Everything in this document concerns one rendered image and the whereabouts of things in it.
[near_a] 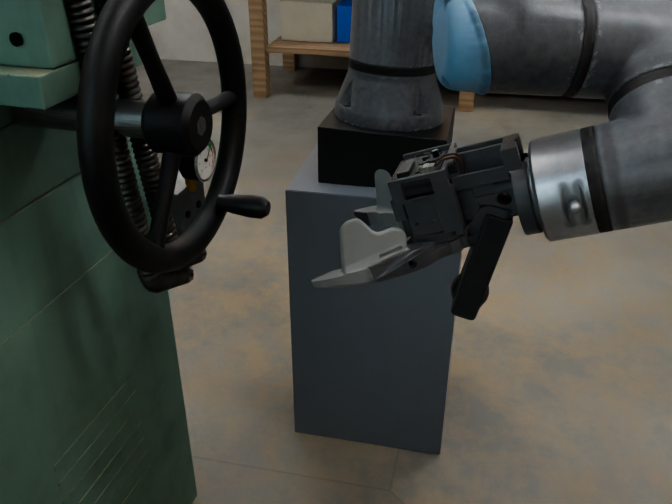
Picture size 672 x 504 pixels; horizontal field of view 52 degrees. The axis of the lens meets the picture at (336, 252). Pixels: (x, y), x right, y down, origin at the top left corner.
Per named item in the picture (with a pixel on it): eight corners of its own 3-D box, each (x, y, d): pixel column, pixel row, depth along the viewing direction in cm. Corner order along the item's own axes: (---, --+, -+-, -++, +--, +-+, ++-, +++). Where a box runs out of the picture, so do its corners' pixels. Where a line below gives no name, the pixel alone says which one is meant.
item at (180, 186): (185, 244, 101) (179, 194, 97) (111, 233, 104) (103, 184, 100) (210, 219, 108) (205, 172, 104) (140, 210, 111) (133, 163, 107)
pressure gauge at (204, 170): (200, 201, 97) (194, 146, 93) (176, 197, 98) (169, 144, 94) (219, 183, 103) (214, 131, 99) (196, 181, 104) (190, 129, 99)
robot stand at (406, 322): (326, 346, 168) (325, 130, 141) (450, 362, 162) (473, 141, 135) (294, 432, 142) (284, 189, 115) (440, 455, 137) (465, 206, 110)
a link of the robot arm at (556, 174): (598, 206, 64) (602, 255, 55) (544, 216, 65) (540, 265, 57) (579, 115, 60) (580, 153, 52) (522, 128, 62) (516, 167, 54)
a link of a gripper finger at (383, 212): (361, 162, 74) (418, 165, 67) (378, 211, 76) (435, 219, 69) (339, 174, 73) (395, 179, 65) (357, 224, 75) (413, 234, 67)
